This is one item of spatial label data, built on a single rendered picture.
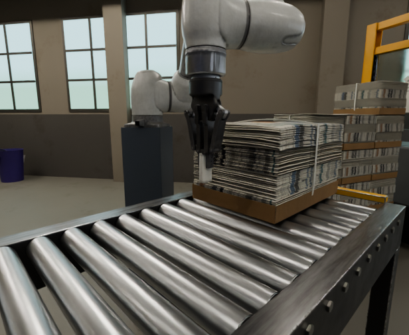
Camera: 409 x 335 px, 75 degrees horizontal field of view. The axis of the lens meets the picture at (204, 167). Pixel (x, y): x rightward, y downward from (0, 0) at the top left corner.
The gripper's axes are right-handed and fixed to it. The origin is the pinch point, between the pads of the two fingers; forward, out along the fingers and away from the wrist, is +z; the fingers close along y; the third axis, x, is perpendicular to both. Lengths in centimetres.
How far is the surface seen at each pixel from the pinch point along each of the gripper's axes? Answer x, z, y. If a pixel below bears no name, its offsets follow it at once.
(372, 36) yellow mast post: -237, -81, 32
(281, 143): -8.3, -6.1, -14.9
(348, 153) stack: -147, 12, 14
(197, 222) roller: 1.5, 13.7, 1.3
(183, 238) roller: 8.5, 14.5, -1.7
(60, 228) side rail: 27.3, 13.0, 19.1
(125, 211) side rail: 11.2, 13.0, 19.3
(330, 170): -39.2, 4.1, -14.3
